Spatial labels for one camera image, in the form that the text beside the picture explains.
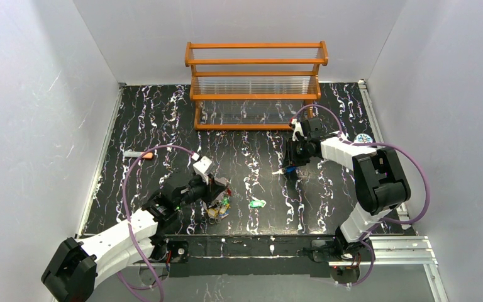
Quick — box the blue key tag with key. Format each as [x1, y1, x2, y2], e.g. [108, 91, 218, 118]
[272, 167, 297, 175]

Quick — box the cluster of tagged keys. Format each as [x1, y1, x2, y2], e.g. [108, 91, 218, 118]
[206, 193, 230, 224]

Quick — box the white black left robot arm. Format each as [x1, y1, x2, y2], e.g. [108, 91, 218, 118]
[41, 176, 230, 301]

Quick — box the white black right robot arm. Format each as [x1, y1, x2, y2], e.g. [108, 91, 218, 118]
[282, 118, 411, 262]

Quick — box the green key tag far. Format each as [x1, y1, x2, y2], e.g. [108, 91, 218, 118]
[249, 199, 267, 208]

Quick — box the blue white round tin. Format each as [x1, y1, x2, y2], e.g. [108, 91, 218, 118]
[353, 133, 374, 143]

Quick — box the orange grey marker pen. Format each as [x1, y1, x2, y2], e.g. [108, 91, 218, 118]
[123, 150, 154, 160]

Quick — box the orange wooden shelf rack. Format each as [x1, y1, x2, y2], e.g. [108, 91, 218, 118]
[184, 41, 329, 131]

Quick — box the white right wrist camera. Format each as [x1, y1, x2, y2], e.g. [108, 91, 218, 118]
[289, 118, 308, 142]

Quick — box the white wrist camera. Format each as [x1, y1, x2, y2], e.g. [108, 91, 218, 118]
[191, 153, 212, 185]
[289, 118, 308, 142]

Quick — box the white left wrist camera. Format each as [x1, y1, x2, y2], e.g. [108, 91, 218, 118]
[191, 153, 212, 185]

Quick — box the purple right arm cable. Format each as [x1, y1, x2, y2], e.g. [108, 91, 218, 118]
[289, 104, 431, 288]

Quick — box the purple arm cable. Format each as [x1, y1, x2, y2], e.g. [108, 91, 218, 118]
[289, 104, 431, 288]
[116, 145, 201, 302]

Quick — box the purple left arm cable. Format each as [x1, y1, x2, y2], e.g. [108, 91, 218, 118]
[116, 145, 201, 302]

